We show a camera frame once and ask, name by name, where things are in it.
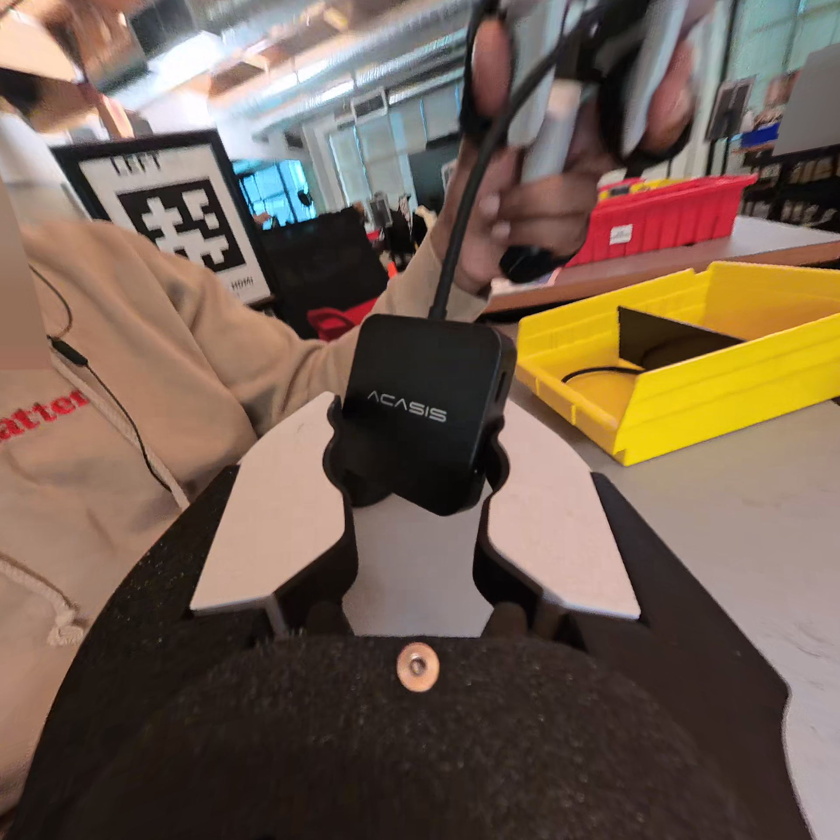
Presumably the braided cable with green plug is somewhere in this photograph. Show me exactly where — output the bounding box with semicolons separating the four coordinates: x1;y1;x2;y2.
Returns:
561;364;648;389

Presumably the tablet on floor stand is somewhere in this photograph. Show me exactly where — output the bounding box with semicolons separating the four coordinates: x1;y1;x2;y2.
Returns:
705;75;756;143

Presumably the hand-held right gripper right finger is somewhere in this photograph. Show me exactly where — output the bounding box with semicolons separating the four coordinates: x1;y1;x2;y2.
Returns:
472;400;643;621

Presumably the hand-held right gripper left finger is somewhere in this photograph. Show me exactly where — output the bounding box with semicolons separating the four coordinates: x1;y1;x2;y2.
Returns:
189;392;361;614

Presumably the wooden top desk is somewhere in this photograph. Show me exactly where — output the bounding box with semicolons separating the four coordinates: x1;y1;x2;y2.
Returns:
731;141;840;232

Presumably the large red storage bin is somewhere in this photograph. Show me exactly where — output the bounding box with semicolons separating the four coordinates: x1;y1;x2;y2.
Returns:
565;173;760;269

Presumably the black bin divider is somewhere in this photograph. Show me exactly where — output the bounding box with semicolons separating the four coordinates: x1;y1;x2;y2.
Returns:
617;306;749;370

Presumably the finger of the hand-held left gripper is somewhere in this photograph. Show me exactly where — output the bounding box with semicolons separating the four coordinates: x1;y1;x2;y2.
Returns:
508;0;567;147
622;0;690;156

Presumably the red bag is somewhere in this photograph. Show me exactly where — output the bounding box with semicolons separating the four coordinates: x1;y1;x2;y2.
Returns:
306;298;382;343

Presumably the black hub adapter with cable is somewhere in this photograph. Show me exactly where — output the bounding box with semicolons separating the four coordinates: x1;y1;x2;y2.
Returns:
340;0;592;518

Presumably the black earphone cable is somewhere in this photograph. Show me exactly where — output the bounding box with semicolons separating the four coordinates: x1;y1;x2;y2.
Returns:
29;262;175;494

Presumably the framed black white marker sign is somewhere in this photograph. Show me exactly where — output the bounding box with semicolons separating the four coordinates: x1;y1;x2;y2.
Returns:
51;129;276;307

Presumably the black office chair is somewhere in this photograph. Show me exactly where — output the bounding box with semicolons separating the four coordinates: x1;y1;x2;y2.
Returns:
259;209;392;340

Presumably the person's torso in beige hoodie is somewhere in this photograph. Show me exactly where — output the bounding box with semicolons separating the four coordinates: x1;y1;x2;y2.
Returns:
0;220;342;809

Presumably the person's left forearm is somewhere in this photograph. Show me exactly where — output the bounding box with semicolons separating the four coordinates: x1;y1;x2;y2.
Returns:
164;235;492;455

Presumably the grey side table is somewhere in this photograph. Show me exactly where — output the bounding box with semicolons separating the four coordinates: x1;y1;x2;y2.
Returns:
482;215;840;315

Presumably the silver ventilation duct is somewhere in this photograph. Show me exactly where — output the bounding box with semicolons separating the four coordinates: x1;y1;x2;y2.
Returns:
210;29;475;135
184;0;473;73

